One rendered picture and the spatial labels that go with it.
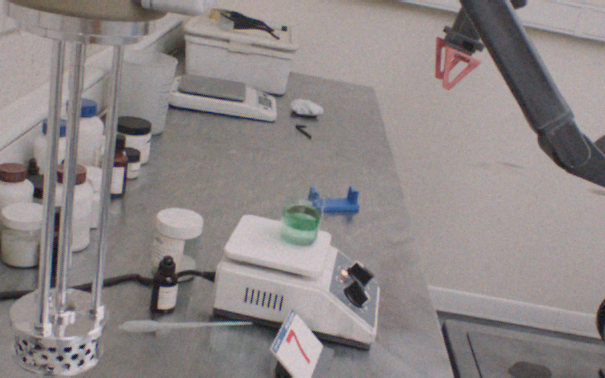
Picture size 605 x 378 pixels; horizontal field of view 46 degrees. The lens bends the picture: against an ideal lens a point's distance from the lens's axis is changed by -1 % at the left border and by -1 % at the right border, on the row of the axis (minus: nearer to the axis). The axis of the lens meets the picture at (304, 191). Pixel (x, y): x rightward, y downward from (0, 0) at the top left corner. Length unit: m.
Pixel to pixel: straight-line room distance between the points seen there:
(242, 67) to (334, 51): 0.45
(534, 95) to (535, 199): 1.51
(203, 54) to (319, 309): 1.21
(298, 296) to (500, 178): 1.70
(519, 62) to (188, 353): 0.58
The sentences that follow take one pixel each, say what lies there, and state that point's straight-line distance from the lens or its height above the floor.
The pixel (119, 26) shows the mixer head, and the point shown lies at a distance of 0.43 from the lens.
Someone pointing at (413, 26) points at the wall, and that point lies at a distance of 2.30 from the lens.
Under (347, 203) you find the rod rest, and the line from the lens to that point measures 1.27.
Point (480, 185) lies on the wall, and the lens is 2.47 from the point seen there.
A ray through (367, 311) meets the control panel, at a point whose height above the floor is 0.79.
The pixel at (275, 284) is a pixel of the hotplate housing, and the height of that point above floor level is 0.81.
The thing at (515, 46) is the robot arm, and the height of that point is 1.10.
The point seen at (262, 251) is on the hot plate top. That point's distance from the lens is 0.85.
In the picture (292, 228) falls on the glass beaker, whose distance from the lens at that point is 0.86.
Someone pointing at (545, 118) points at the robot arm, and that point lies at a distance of 1.05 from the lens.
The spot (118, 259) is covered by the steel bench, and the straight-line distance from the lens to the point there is 0.98.
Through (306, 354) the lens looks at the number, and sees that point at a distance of 0.82.
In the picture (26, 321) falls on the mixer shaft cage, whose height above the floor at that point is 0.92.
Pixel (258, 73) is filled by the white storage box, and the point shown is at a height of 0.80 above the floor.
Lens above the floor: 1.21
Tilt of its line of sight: 21 degrees down
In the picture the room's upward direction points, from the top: 11 degrees clockwise
